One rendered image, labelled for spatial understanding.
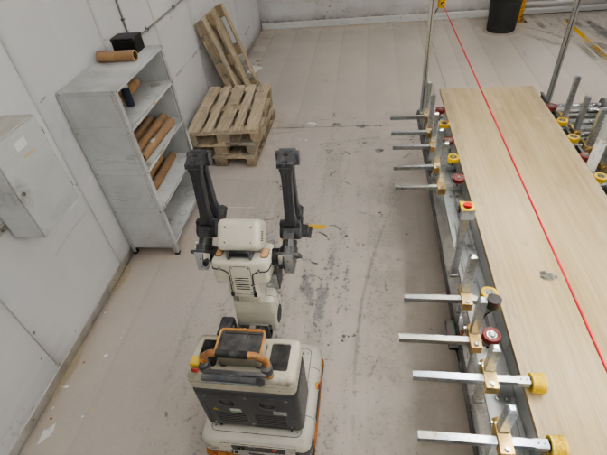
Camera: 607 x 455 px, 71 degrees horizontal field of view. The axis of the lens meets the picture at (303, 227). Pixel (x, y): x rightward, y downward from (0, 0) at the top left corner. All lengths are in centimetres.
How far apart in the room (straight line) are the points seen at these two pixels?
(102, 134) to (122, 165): 27
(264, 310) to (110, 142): 184
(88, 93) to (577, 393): 324
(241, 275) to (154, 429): 140
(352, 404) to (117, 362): 170
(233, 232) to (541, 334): 148
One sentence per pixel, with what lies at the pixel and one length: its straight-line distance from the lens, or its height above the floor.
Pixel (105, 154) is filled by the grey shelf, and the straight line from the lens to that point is 360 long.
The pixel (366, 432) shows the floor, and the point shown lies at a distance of 287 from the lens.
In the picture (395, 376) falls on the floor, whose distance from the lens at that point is 305.
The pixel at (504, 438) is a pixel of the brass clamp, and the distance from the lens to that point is 190.
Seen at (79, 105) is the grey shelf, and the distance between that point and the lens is 346.
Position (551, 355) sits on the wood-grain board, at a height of 90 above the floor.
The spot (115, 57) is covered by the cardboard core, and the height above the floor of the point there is 160.
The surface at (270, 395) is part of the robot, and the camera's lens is 224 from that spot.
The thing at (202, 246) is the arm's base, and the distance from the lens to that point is 217.
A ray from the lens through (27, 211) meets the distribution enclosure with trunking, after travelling 290.
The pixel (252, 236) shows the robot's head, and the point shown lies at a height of 134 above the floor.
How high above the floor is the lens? 265
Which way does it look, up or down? 41 degrees down
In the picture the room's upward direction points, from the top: 7 degrees counter-clockwise
